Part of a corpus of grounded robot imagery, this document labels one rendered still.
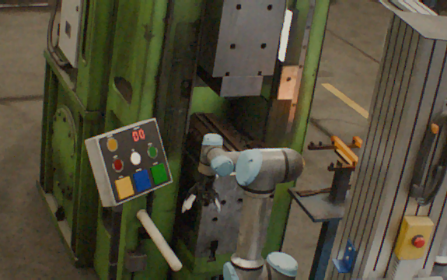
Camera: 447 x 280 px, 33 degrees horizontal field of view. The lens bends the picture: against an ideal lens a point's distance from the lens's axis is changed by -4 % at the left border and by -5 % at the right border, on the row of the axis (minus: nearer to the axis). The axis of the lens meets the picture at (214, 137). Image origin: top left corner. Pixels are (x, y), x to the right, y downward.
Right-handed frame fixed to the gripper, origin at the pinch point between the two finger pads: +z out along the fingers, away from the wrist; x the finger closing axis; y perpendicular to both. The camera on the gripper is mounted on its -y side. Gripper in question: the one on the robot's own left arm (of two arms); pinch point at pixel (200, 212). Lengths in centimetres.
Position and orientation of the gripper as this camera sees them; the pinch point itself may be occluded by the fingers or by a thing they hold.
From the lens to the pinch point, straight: 324.7
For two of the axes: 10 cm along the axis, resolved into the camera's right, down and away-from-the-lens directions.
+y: 1.9, 4.5, -8.8
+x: 9.7, 0.4, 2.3
